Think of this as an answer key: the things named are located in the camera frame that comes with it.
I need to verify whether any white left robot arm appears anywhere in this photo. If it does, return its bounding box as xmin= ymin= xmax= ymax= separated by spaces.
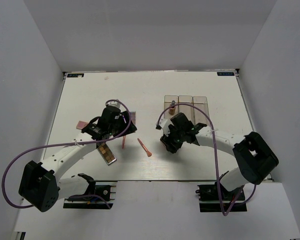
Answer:
xmin=18 ymin=105 xmax=137 ymax=213

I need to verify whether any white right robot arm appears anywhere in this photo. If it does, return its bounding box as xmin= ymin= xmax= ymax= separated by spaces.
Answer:
xmin=156 ymin=113 xmax=279 ymax=200

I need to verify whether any blue corner label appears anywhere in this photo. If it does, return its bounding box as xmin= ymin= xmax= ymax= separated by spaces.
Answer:
xmin=67 ymin=73 xmax=84 ymax=78
xmin=217 ymin=71 xmax=235 ymax=77

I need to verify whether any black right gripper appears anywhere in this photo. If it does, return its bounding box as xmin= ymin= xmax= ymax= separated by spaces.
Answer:
xmin=160 ymin=125 xmax=186 ymax=154

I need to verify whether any long clear eyeshadow palette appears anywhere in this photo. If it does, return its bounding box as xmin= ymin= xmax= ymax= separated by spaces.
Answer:
xmin=130 ymin=111 xmax=136 ymax=125

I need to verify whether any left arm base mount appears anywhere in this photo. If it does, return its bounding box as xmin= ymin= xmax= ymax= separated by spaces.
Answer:
xmin=59 ymin=173 xmax=117 ymax=210

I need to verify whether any blue left corner label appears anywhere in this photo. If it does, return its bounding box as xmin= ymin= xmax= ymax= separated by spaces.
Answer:
xmin=67 ymin=73 xmax=84 ymax=78

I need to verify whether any round pink makeup brush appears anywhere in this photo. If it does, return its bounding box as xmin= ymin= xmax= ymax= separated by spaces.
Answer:
xmin=137 ymin=138 xmax=152 ymax=157

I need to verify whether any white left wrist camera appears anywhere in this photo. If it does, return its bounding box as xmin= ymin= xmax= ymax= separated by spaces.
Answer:
xmin=105 ymin=99 xmax=121 ymax=109

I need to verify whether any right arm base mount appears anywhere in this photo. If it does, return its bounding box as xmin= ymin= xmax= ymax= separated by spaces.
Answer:
xmin=195 ymin=183 xmax=248 ymax=213

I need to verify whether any blue right corner label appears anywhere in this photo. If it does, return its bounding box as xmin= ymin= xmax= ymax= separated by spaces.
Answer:
xmin=217 ymin=71 xmax=235 ymax=77

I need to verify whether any glitter eyeshadow palette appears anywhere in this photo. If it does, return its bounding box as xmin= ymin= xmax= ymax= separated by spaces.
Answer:
xmin=76 ymin=120 xmax=88 ymax=130

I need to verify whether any black-cased brown eyeshadow palette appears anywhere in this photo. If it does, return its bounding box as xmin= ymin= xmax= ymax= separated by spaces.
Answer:
xmin=97 ymin=143 xmax=117 ymax=166

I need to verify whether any clear three-compartment organizer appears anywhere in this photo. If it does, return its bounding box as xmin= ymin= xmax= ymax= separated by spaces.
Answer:
xmin=163 ymin=94 xmax=211 ymax=126

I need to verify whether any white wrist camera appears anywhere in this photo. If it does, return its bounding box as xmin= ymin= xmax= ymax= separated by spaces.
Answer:
xmin=156 ymin=118 xmax=172 ymax=136
xmin=105 ymin=99 xmax=121 ymax=109

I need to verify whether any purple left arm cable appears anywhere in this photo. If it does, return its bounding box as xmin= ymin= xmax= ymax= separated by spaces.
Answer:
xmin=2 ymin=99 xmax=130 ymax=209

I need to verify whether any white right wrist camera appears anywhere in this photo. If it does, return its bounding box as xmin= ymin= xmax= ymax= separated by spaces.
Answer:
xmin=156 ymin=118 xmax=172 ymax=136

